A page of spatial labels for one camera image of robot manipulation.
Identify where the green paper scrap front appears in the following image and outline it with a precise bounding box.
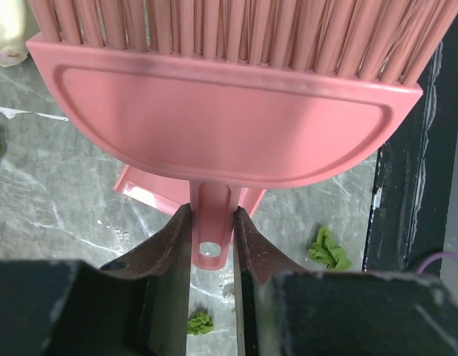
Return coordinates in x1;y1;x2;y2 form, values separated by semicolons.
308;226;352;271

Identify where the pink hand brush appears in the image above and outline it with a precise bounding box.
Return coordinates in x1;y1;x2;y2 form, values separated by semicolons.
27;1;458;270

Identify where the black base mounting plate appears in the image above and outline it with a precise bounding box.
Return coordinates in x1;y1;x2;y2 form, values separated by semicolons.
362;16;458;271

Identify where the pink dustpan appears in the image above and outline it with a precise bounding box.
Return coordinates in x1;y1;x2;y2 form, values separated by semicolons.
114;165;266;216

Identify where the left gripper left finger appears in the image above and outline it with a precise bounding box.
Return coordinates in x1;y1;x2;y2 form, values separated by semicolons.
0;205;192;355

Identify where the small napa cabbage on table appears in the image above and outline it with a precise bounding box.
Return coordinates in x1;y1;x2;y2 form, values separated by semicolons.
0;0;28;67

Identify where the green paper scrap by dustpan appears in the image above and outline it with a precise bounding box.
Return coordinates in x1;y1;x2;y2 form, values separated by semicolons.
187;311;214;336

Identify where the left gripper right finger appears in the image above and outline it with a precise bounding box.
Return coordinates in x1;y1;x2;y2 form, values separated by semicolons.
233;208;458;355

